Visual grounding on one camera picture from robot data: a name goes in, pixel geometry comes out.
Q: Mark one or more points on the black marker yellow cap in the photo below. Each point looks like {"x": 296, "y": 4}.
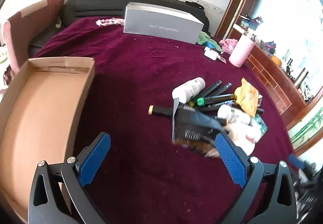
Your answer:
{"x": 221, "y": 90}

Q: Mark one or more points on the pink cloth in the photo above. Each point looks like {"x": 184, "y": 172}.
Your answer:
{"x": 228, "y": 45}

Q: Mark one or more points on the black marker grey cap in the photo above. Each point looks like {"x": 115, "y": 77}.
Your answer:
{"x": 209, "y": 90}

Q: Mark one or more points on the maroon velvet bedspread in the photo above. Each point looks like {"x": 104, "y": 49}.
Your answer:
{"x": 144, "y": 177}

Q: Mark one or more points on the pink upholstered armchair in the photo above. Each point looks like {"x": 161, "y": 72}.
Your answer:
{"x": 26, "y": 24}

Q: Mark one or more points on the green cloth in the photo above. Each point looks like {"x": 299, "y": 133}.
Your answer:
{"x": 205, "y": 39}

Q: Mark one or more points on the brown cardboard box tray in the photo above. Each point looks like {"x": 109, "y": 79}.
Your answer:
{"x": 40, "y": 113}

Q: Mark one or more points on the black marker green cap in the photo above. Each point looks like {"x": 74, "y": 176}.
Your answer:
{"x": 202, "y": 101}

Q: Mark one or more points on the white bottle green label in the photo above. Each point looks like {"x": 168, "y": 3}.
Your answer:
{"x": 186, "y": 91}

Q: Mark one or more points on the white pill bottle red label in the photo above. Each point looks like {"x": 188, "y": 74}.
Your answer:
{"x": 233, "y": 115}

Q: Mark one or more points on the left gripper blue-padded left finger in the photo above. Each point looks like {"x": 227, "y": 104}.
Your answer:
{"x": 57, "y": 193}

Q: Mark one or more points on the yellow snack packet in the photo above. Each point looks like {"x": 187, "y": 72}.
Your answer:
{"x": 246, "y": 96}

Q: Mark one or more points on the pink cylindrical tumbler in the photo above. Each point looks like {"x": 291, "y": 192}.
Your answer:
{"x": 242, "y": 50}

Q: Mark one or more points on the black padded headboard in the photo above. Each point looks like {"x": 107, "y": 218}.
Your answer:
{"x": 76, "y": 9}

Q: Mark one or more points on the black snack bag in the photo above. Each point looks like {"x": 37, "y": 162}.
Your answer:
{"x": 195, "y": 130}

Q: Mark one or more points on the teal cartoon tissue pack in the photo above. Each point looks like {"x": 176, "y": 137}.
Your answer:
{"x": 259, "y": 123}

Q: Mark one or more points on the grey red dragonfly shoebox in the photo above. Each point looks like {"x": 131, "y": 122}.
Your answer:
{"x": 159, "y": 21}

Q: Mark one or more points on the small white box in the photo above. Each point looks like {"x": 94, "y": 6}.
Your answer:
{"x": 210, "y": 53}

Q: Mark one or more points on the black marker orange cap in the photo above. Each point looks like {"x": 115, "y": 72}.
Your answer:
{"x": 160, "y": 111}

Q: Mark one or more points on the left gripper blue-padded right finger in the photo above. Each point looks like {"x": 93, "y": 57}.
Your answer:
{"x": 267, "y": 190}

